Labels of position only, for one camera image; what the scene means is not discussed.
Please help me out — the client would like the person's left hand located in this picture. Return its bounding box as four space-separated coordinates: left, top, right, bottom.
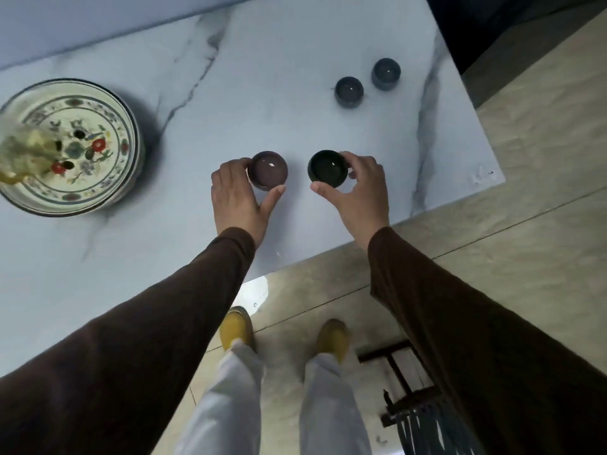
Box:
211 157 287 248

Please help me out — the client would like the person's right hand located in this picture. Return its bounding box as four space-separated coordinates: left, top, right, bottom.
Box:
310 151 390 250

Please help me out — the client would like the dark green glazed tea cup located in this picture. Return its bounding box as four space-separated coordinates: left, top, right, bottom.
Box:
307 149 350 188

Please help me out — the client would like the purple glazed tea cup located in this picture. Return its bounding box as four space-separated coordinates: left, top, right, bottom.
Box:
247 151 289 192

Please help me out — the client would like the person's right forearm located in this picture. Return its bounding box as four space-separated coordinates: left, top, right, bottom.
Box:
367 226 607 455

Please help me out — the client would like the person's left forearm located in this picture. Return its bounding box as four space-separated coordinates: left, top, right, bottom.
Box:
0 227 257 455

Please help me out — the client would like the grey glazed tea cup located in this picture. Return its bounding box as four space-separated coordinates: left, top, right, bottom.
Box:
334 76 365 109

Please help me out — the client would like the blue-grey glazed tea cup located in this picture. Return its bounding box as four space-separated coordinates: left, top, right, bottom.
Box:
371 58 402 92

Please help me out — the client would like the person's left yellow shoe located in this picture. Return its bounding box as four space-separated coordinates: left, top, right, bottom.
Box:
218 306 257 352

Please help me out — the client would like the person's yellow shoe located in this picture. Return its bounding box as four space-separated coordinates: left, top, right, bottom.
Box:
315 318 352 365
218 306 257 352

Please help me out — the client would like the person's right yellow shoe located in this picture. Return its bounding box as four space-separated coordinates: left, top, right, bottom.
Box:
315 318 352 365

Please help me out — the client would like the round floral ceramic tea tray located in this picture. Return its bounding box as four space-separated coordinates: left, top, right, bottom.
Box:
0 78 145 218

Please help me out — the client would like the person's left leg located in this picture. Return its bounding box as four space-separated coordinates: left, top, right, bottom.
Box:
175 340 266 455

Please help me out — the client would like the person's leg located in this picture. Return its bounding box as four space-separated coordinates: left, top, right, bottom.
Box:
299 352 373 455
175 340 266 455

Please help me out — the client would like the dark wooden stool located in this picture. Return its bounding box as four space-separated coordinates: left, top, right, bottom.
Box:
358 339 443 428

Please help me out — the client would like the person's right leg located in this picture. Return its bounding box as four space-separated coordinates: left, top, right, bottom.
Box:
299 352 373 455

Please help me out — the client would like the clear glass pitcher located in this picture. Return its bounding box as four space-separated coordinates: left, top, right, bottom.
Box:
0 111 65 186

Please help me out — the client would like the dark striped cloth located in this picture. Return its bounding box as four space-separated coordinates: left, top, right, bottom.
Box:
395 403 485 455

